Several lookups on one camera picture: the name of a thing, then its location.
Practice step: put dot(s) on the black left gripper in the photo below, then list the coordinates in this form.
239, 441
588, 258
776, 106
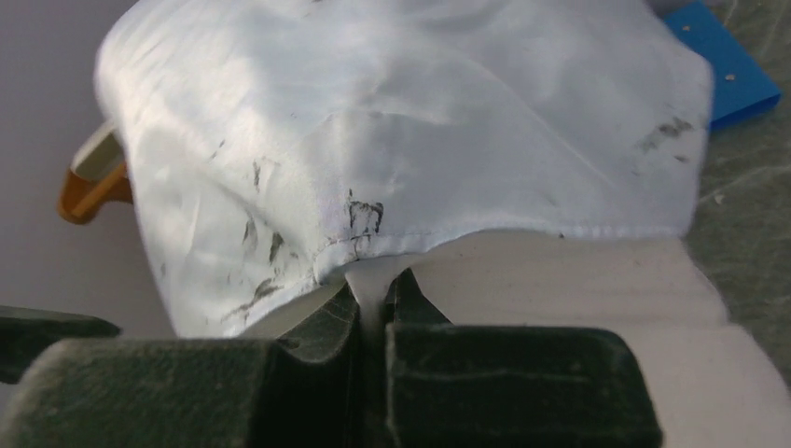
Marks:
26, 333

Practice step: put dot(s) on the white pillow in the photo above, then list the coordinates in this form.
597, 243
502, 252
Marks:
710, 383

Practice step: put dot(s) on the orange wooden shelf rack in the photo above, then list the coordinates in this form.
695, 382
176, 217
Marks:
81, 200

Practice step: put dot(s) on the blue flat board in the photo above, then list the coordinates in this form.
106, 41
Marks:
742, 89

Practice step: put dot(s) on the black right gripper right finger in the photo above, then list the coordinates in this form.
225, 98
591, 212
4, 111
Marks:
453, 385

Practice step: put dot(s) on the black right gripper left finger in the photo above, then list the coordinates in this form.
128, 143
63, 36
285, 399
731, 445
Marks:
293, 391

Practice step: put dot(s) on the light blue pillowcase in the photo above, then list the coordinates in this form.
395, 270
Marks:
272, 144

